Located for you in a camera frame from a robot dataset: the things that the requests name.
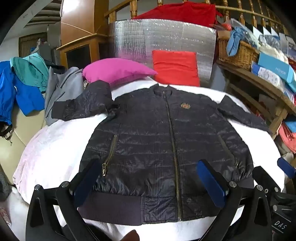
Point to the brown wooden panel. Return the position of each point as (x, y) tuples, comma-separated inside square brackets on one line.
[(78, 16)]

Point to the grey garment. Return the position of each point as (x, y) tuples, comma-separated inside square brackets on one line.
[(62, 88)]

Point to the light blue cloth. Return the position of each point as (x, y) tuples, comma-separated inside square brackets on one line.
[(233, 41)]

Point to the silver foil insulation mat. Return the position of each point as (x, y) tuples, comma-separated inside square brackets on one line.
[(161, 34)]

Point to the red pillow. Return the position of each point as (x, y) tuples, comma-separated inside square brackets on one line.
[(175, 67)]

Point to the white patterned box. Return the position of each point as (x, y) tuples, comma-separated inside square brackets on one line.
[(266, 74)]

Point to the pink pillow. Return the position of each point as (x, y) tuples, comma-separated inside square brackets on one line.
[(115, 69)]

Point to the wooden shelf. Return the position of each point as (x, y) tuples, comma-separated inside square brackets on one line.
[(254, 78)]

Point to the wicker basket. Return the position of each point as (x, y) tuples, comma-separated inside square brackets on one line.
[(240, 55)]

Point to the stack of boxed linens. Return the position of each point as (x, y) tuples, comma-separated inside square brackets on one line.
[(275, 39)]

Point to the teal jacket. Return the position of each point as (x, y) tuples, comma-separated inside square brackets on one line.
[(27, 67)]

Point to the wooden railing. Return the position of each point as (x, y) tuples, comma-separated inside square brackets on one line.
[(133, 9)]

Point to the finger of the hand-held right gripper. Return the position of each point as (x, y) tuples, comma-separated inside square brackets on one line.
[(286, 167), (264, 177)]

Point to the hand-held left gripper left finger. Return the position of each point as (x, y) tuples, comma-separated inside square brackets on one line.
[(89, 177)]

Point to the red cloth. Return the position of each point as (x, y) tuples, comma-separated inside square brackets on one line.
[(185, 11)]

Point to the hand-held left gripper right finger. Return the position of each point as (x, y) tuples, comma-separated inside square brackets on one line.
[(211, 185)]

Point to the blue jacket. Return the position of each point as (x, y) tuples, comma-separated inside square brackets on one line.
[(25, 97)]

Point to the brown lattice window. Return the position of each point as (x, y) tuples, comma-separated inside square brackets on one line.
[(27, 45)]

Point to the blue cardboard box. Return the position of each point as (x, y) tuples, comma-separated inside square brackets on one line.
[(275, 67)]

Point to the white fleece blanket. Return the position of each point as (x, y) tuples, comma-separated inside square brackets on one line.
[(57, 148)]

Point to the wooden cabinet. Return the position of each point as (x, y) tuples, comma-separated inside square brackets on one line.
[(92, 42)]

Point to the black puffer jacket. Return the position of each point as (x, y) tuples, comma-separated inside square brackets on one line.
[(150, 139)]

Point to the coral cloth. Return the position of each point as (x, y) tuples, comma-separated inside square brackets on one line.
[(289, 136)]

